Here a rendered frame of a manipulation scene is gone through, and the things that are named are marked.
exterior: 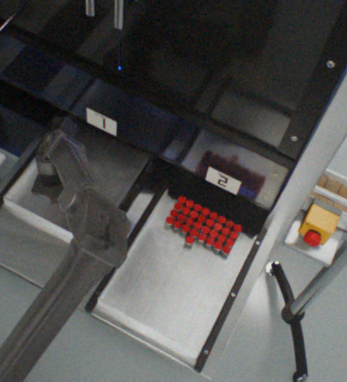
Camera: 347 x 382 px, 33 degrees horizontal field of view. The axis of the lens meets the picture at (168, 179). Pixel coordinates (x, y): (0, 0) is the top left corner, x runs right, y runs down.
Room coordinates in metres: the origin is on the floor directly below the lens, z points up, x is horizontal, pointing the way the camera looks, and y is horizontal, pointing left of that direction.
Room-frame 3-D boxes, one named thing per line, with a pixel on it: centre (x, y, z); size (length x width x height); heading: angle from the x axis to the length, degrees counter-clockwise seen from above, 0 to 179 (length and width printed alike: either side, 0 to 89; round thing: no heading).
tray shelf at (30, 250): (0.65, 0.08, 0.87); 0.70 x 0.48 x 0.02; 72
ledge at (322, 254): (0.73, -0.40, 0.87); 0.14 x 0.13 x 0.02; 162
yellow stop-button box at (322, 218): (0.69, -0.38, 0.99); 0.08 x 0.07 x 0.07; 162
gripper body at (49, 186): (0.67, 0.27, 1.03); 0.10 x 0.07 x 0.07; 176
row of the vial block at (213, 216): (0.70, -0.12, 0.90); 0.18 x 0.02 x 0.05; 71
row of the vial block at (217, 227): (0.68, -0.11, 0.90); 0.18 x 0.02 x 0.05; 71
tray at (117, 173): (0.77, 0.22, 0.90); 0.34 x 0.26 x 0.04; 162
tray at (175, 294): (0.55, -0.07, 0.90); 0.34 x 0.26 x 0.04; 161
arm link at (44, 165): (0.68, 0.27, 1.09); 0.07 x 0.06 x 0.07; 174
